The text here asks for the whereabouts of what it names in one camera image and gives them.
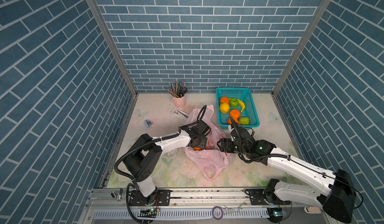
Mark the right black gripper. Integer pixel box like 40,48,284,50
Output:
215,136,248,156

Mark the pink plastic bag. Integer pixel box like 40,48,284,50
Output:
185,105,232,181

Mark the green pear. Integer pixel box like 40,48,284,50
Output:
239,117,250,125

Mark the orange fruit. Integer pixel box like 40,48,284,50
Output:
220,97,230,104
230,109,241,119

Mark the yellow lemon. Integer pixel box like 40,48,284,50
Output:
219,102,231,113

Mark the dragon fruit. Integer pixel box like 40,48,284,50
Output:
206,140,216,149

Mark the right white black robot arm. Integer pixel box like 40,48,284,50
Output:
217,124,358,224

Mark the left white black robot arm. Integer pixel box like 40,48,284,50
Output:
114,120,211,198

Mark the white pencil box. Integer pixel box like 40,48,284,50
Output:
171,108,189,120

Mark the pink pencil cup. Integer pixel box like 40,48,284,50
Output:
172,95,187,108

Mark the teal plastic basket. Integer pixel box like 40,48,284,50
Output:
216,87,260,129

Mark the green pepper in basket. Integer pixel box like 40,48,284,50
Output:
229,98,239,108

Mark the yellow banana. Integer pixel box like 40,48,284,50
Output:
237,99,246,112

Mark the small blue clip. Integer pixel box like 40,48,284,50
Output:
144,119,153,128

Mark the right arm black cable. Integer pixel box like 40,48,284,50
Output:
229,117,364,210

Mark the aluminium mounting rail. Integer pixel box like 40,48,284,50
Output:
79,188,328,224

